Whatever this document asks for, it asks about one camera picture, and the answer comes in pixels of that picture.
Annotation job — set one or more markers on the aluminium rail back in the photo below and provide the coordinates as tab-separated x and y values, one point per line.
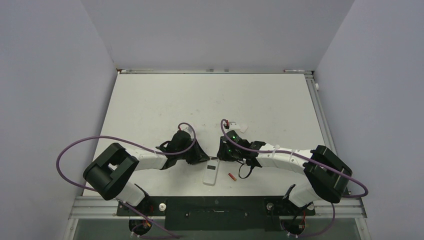
214	71

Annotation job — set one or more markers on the aluminium rail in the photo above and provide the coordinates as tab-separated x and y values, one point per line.
95	207
326	132
214	71

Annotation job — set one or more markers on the aluminium rail right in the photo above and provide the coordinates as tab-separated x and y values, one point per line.
326	132

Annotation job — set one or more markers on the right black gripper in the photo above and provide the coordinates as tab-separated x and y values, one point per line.
222	154

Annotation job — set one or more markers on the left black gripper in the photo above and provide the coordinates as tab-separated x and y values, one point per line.
198	155

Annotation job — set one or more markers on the red black battery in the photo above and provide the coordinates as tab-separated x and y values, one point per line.
232	177

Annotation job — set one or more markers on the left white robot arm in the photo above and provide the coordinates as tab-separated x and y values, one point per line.
110	172

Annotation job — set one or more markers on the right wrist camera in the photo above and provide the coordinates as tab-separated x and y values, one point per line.
231	125

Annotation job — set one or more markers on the aluminium rail front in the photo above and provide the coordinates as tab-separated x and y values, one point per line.
95	207

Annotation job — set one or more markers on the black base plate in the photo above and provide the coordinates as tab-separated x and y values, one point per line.
270	213

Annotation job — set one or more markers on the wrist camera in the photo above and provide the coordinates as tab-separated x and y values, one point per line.
231	125
189	130

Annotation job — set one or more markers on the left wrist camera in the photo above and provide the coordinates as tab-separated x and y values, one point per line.
189	130

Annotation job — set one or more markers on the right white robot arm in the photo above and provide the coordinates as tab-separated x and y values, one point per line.
261	154

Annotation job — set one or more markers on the white red remote control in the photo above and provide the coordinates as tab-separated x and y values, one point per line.
210	172

